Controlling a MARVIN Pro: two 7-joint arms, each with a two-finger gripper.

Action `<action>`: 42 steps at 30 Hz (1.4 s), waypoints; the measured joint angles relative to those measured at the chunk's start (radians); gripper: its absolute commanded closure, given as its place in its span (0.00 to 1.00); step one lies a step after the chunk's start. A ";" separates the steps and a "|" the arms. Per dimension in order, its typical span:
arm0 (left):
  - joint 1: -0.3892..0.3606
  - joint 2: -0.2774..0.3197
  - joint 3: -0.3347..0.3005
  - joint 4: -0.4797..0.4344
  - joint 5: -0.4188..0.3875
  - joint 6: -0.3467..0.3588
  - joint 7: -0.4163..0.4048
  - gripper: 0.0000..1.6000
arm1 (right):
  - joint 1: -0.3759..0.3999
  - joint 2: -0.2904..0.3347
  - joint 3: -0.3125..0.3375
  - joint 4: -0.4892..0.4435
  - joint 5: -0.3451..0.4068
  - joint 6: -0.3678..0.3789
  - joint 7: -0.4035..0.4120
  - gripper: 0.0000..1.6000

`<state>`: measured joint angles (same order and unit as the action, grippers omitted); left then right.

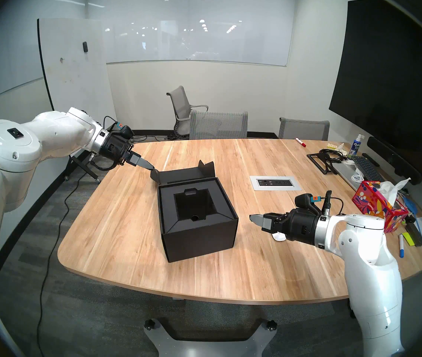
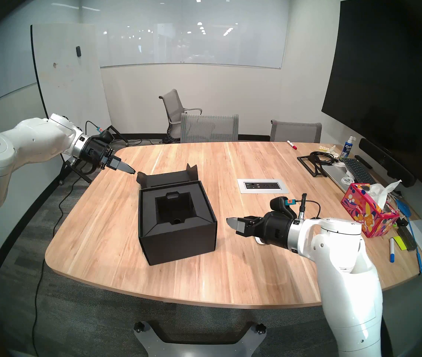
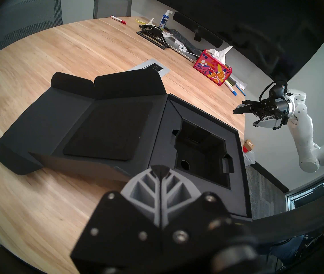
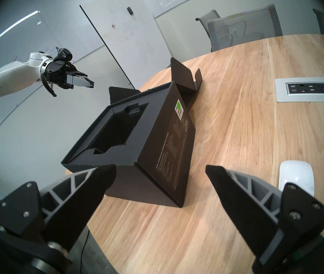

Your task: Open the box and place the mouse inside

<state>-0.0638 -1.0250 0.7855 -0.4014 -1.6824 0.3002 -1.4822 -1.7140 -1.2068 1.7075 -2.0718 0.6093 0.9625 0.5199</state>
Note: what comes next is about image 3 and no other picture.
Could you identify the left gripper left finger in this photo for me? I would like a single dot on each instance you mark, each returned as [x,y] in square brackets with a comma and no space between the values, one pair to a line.
[122,233]

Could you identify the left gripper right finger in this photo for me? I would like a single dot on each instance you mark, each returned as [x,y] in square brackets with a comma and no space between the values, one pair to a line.
[196,219]

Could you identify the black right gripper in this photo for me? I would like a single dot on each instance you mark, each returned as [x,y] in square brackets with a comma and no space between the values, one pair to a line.
[276,108]

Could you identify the black cardboard box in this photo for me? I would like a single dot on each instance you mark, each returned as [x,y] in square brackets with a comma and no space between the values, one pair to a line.
[65,119]

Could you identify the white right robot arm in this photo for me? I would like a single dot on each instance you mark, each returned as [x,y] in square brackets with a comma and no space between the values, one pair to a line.
[304,133]

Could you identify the small brown cardboard box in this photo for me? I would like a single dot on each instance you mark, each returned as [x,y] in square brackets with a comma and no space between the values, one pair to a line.
[248,145]

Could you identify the red floral tissue box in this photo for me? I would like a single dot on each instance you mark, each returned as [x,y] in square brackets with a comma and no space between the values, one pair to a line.
[212,68]

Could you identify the blue capped marker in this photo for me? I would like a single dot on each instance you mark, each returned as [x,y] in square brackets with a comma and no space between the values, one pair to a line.
[231,88]

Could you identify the white tissue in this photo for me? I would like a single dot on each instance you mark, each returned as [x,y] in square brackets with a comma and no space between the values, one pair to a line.
[222,52]

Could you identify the black keyboard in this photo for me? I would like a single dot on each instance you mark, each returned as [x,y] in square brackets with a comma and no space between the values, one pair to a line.
[184,40]

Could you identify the black video conference bar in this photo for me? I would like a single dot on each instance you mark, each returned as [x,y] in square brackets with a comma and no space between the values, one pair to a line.
[199,29]

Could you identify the silver table power panel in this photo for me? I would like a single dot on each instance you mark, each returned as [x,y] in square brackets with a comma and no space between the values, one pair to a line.
[150,65]

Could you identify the black laptop stand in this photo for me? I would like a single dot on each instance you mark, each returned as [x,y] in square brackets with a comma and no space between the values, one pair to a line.
[153,39]

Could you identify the whiteboard cleaner spray bottle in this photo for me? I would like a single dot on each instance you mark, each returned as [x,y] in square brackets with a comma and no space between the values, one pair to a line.
[164,19]

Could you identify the red capped marker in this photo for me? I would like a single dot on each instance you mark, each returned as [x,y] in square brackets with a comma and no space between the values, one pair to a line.
[118,20]

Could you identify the gray plain-back office chair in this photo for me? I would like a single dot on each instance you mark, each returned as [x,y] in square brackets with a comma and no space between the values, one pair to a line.
[112,6]

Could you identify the gray mesh office chair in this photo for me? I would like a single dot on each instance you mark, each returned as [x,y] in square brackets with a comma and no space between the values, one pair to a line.
[28,19]

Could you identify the large black wall screen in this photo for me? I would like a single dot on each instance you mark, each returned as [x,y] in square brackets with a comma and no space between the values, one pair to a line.
[250,25]

